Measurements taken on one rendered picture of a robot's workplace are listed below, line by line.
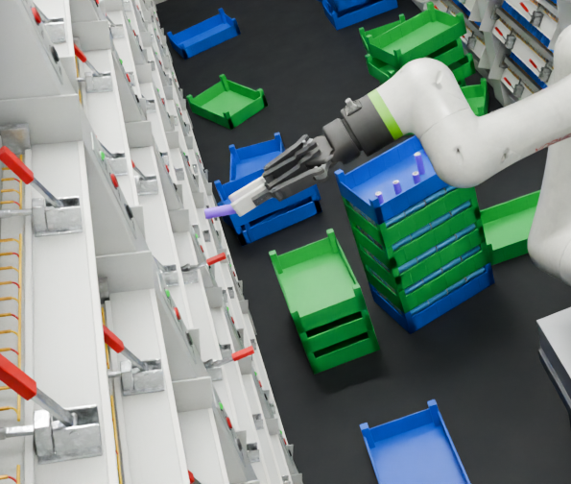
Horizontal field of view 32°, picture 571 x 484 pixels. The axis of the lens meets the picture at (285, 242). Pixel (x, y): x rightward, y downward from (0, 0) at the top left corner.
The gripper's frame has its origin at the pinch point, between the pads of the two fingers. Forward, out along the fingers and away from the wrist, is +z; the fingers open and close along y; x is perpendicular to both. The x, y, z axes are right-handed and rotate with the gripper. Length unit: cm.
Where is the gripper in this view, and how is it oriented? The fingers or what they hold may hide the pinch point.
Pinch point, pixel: (250, 196)
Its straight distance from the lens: 171.9
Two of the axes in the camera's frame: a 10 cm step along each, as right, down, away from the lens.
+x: 4.8, 6.7, 5.7
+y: 2.0, 5.5, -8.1
